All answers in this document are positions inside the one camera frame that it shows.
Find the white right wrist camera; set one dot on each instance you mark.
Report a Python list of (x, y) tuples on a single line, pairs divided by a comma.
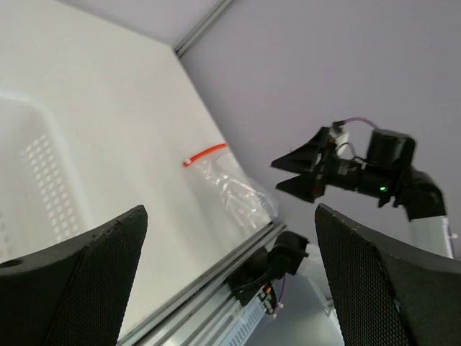
[(338, 133)]

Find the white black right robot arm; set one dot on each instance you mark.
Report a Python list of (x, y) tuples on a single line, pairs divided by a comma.
[(415, 191)]

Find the white perforated plastic basket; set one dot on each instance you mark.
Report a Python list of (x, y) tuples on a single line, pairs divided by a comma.
[(42, 199)]

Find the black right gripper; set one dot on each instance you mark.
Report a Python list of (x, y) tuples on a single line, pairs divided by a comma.
[(348, 174)]

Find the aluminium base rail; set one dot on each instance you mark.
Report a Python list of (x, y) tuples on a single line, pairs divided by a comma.
[(184, 316)]

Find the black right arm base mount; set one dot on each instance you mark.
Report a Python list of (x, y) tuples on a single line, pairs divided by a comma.
[(264, 266)]

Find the clear zip bag orange zipper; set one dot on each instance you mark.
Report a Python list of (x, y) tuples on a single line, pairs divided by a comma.
[(243, 199)]

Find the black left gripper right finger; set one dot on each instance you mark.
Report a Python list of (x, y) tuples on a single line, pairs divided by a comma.
[(385, 291)]

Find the white slotted cable duct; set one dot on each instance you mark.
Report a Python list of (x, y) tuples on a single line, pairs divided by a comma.
[(243, 325)]

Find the aluminium frame post left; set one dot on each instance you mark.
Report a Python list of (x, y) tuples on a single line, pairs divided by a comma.
[(199, 30)]

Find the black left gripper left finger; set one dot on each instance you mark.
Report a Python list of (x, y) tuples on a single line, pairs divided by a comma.
[(75, 292)]

